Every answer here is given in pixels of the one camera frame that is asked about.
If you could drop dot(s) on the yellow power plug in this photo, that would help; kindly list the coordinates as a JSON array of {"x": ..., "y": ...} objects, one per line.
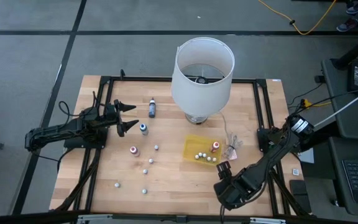
[{"x": 305, "y": 102}]

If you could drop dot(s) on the small white code tag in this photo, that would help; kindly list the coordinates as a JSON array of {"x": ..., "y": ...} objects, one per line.
[{"x": 295, "y": 172}]

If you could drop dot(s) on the black chair base leg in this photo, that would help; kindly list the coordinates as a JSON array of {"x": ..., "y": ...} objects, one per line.
[{"x": 356, "y": 51}]

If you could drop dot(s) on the large blue food colouring bottle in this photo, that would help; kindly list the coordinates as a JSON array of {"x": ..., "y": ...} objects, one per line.
[{"x": 144, "y": 129}]

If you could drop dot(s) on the small bottle red label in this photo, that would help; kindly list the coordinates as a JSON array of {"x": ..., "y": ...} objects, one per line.
[{"x": 145, "y": 171}]

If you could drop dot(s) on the black desk top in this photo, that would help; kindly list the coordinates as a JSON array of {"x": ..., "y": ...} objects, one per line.
[{"x": 337, "y": 186}]

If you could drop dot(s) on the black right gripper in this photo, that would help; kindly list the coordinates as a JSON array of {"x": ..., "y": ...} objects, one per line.
[{"x": 235, "y": 189}]

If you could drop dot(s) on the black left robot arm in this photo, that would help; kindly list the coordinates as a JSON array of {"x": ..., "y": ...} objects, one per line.
[{"x": 73, "y": 126}]

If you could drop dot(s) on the large purple food colouring bottle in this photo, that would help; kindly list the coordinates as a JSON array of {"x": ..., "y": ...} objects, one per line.
[{"x": 152, "y": 109}]

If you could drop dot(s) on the white shade silver table lamp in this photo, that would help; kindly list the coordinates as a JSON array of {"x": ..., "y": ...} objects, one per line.
[{"x": 202, "y": 93}]

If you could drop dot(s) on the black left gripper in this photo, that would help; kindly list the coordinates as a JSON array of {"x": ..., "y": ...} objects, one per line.
[{"x": 120, "y": 121}]

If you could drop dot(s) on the black side table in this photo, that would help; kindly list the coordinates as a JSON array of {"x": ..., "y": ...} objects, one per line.
[{"x": 346, "y": 124}]

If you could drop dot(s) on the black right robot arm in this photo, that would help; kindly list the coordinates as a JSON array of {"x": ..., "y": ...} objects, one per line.
[{"x": 278, "y": 152}]

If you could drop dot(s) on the large red food colouring bottle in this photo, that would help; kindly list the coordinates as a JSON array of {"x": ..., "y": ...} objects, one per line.
[{"x": 134, "y": 151}]

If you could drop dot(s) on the person's shoe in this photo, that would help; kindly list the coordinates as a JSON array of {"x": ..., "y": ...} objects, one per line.
[
  {"x": 354, "y": 8},
  {"x": 346, "y": 25}
]

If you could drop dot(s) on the black flat pad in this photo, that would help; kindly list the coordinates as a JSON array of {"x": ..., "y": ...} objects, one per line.
[{"x": 299, "y": 193}]

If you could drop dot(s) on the yellow translucent plastic bin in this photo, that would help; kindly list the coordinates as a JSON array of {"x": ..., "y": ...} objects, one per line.
[{"x": 202, "y": 144}]

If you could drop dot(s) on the large orange food colouring bottle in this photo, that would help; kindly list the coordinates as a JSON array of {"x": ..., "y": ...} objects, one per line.
[{"x": 215, "y": 146}]

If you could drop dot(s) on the white straight rod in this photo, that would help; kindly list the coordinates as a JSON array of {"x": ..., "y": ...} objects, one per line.
[{"x": 343, "y": 107}]

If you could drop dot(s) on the small bottle dark label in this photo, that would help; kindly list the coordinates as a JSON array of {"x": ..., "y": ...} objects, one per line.
[{"x": 156, "y": 147}]

